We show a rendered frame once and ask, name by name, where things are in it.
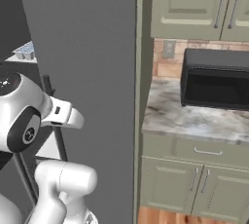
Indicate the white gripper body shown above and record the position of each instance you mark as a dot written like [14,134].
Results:
[77,119]

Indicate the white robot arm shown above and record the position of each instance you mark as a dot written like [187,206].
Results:
[19,104]

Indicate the pale blue ice cube tray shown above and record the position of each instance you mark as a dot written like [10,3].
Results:
[26,51]

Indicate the white freezer shelf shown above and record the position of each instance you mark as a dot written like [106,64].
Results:
[13,57]

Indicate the olive base cupboard door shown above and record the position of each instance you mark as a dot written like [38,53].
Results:
[223,198]
[168,185]

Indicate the dark grey freezer door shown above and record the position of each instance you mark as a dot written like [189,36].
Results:
[13,23]

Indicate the grey fridge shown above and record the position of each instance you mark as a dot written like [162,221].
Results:
[97,72]

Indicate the olive tall cabinet side panel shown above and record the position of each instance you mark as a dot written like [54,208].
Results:
[142,56]

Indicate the black microwave oven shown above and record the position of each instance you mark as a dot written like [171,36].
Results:
[214,82]

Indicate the olive drawer front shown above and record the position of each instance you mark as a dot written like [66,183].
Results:
[227,156]

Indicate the grey wall socket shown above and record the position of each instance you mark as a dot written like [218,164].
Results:
[169,48]

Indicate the olive wide wall cupboard door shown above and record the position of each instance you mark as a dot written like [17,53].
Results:
[184,4]

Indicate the olive narrow wall cupboard door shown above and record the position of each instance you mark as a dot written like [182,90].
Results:
[241,7]

